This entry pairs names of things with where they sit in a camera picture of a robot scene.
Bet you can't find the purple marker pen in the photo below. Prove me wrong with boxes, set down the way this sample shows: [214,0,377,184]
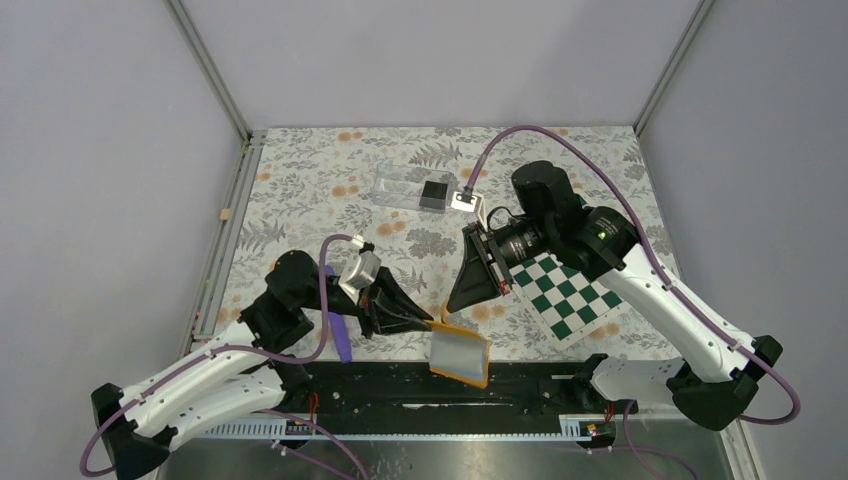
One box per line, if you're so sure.
[324,265,353,364]

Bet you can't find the right aluminium frame post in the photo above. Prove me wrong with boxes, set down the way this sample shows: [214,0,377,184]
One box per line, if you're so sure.
[633,0,716,138]

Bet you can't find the clear acrylic card box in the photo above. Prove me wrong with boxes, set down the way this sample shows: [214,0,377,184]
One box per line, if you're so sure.
[371,163,457,212]

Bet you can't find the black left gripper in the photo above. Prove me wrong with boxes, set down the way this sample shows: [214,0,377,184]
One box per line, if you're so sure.
[299,267,436,340]

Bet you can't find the green white chessboard mat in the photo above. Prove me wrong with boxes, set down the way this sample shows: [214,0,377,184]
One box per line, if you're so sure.
[510,254,657,349]

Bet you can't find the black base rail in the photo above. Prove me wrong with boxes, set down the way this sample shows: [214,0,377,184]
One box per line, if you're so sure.
[182,356,710,439]

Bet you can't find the left aluminium frame post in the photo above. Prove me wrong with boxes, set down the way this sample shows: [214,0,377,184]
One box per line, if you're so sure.
[164,0,252,143]

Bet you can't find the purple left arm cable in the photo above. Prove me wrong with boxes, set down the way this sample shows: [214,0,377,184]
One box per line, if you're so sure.
[79,233,366,478]

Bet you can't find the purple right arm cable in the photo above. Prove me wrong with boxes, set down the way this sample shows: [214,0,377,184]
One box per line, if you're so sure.
[463,125,802,425]

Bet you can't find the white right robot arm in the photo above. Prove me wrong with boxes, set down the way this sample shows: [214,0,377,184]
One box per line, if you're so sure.
[446,160,783,431]

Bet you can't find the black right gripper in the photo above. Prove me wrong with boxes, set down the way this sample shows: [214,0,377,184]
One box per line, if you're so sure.
[447,214,555,312]

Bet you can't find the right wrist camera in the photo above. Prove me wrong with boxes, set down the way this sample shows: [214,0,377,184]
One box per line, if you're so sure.
[449,191,478,212]

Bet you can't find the aluminium frame post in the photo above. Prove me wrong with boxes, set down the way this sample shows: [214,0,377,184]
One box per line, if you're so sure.
[633,0,716,138]
[164,0,252,143]

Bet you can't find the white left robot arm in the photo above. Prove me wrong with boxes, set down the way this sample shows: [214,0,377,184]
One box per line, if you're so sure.
[91,248,433,479]

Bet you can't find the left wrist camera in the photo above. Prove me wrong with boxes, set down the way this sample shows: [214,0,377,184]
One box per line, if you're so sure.
[338,251,382,295]

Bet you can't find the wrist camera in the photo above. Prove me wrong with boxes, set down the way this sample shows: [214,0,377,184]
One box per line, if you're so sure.
[338,251,382,295]
[449,191,478,212]

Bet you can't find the orange leather card holder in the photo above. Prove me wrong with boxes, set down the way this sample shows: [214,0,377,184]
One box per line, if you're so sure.
[428,301,491,389]

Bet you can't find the black credit card stack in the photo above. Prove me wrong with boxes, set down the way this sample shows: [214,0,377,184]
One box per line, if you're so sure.
[419,180,449,213]

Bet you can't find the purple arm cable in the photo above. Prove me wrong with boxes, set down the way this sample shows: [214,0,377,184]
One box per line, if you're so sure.
[79,233,366,478]
[463,125,802,425]

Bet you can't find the floral patterned table mat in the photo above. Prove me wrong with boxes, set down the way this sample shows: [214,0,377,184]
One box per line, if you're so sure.
[194,126,677,361]

